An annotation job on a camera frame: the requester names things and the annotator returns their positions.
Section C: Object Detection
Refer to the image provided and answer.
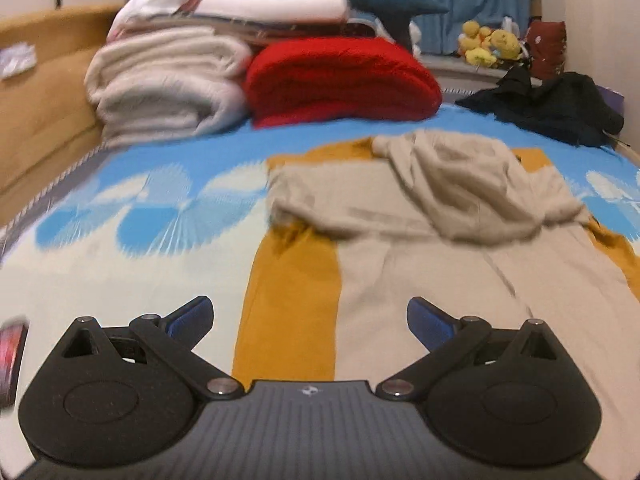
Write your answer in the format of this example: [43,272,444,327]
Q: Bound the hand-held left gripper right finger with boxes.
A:
[375,296,559,402]

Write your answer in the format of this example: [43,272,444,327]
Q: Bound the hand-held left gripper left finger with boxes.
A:
[61,296,247,402]

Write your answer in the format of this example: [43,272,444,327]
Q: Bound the beige and mustard hooded jacket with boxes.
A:
[232,129,640,384]

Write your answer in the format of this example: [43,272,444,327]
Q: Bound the black clothes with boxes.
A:
[455,66,626,148]

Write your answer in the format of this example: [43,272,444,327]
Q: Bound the black smartphone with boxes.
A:
[0,316,31,412]

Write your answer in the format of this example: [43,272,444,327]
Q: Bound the grey-white folded quilt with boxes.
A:
[95,77,250,147]

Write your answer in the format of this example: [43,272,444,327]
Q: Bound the wooden headboard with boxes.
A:
[0,4,123,211]

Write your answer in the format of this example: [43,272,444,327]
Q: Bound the red fluffy blanket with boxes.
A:
[244,36,444,130]

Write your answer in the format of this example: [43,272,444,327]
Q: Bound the white folded quilt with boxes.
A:
[84,26,253,101]

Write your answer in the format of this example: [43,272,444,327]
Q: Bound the yellow plush toys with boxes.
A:
[458,20,525,69]

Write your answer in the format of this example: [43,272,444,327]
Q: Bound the dark red plush bag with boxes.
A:
[525,21,568,80]

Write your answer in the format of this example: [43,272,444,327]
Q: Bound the dark dotted folded cloth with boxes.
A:
[150,14,378,47]

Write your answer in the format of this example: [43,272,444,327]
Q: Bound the tissue pack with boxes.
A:
[0,44,38,80]

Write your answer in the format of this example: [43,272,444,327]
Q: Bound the white folded cloth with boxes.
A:
[195,0,350,23]

